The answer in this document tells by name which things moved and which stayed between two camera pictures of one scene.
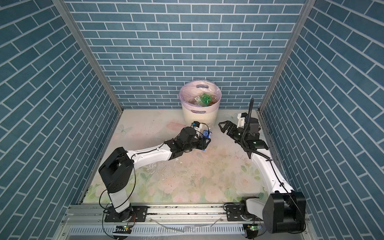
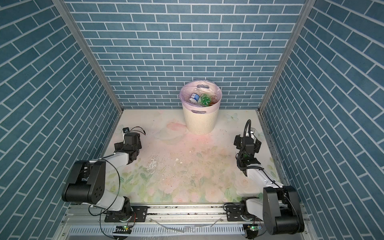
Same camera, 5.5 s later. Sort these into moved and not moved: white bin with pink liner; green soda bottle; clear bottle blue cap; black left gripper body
Moved: clear bottle blue cap; black left gripper body
Not moved: white bin with pink liner; green soda bottle
